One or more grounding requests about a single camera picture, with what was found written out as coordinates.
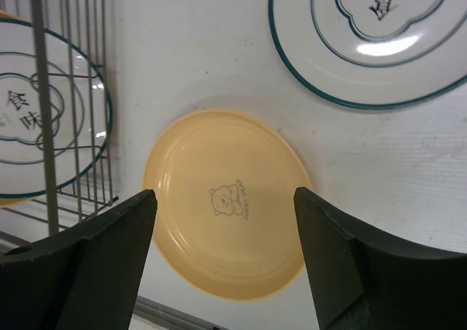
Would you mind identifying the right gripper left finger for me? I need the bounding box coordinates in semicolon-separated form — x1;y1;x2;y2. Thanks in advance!
1;190;157;329

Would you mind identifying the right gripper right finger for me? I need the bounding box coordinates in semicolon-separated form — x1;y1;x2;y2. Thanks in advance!
293;188;466;329

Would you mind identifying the yellow bear plate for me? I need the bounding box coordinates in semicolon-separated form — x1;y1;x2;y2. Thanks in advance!
142;109;312;302

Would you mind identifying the white plate green rim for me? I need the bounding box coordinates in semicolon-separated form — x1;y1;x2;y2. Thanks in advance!
268;0;466;110
1;18;112;199

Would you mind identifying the grey wire dish rack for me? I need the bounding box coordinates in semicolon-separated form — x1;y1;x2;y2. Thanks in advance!
1;0;118;239

